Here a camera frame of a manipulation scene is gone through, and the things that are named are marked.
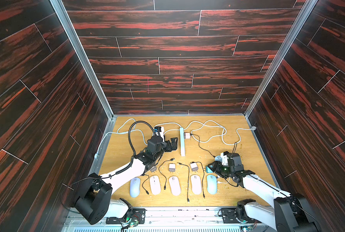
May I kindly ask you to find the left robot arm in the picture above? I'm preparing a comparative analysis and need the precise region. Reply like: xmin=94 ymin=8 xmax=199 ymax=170
xmin=71 ymin=135 xmax=178 ymax=225

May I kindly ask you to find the teal adapter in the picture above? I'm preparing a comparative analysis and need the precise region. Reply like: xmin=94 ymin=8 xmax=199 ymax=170
xmin=206 ymin=166 xmax=213 ymax=174

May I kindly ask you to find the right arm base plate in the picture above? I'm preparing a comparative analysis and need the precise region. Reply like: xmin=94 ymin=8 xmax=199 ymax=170
xmin=217 ymin=207 xmax=255 ymax=224

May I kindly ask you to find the black cable of pink mouse O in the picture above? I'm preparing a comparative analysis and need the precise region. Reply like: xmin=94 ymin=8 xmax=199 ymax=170
xmin=191 ymin=161 xmax=206 ymax=199

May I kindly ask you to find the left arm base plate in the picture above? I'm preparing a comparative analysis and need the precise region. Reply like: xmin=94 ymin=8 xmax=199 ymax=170
xmin=106 ymin=208 xmax=146 ymax=227

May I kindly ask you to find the light blue mouse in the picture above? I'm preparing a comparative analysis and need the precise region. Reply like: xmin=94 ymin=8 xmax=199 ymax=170
xmin=207 ymin=175 xmax=217 ymax=195
xmin=215 ymin=156 xmax=222 ymax=162

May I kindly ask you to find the pink mouse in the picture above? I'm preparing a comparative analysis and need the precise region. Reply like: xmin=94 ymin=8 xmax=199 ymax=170
xmin=169 ymin=176 xmax=181 ymax=196
xmin=150 ymin=175 xmax=161 ymax=195
xmin=190 ymin=175 xmax=202 ymax=195

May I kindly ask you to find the white power strip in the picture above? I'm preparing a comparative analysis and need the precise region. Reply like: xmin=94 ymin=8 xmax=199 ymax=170
xmin=179 ymin=127 xmax=186 ymax=157

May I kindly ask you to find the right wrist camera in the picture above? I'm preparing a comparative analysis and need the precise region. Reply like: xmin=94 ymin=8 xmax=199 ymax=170
xmin=220 ymin=151 xmax=232 ymax=166

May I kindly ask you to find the white mouse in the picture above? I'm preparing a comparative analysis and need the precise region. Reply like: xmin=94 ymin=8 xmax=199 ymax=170
xmin=129 ymin=177 xmax=141 ymax=198

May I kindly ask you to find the black usb cable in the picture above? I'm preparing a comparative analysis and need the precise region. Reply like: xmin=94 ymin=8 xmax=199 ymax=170
xmin=158 ymin=158 xmax=175 ymax=190
xmin=141 ymin=173 xmax=150 ymax=195

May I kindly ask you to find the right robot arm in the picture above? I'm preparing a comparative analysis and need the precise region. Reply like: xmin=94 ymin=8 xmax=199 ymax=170
xmin=207 ymin=151 xmax=321 ymax=232

